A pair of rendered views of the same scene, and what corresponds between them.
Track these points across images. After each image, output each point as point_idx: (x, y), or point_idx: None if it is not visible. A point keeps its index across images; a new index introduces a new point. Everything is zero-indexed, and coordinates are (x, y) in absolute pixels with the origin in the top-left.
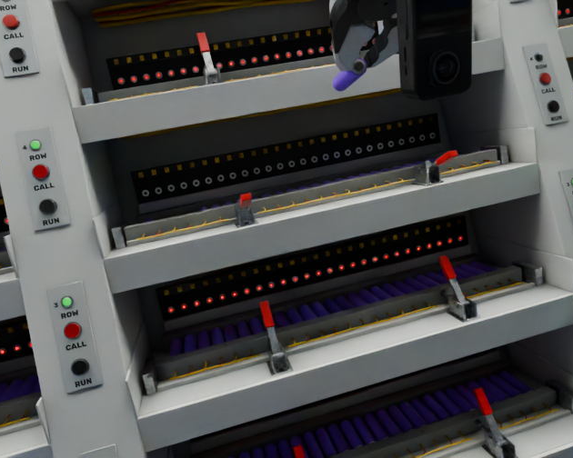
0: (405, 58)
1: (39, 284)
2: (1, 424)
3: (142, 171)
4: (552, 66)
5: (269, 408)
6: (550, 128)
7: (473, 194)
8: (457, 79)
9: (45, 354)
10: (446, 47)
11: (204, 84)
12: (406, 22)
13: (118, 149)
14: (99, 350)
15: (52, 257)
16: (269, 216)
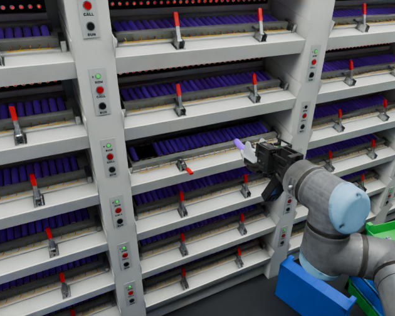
0: (265, 193)
1: (106, 196)
2: (81, 232)
3: None
4: (308, 110)
5: (178, 226)
6: (298, 134)
7: None
8: (275, 199)
9: (107, 217)
10: (276, 195)
11: (171, 101)
12: (269, 190)
13: None
14: (126, 215)
15: (111, 187)
16: (189, 162)
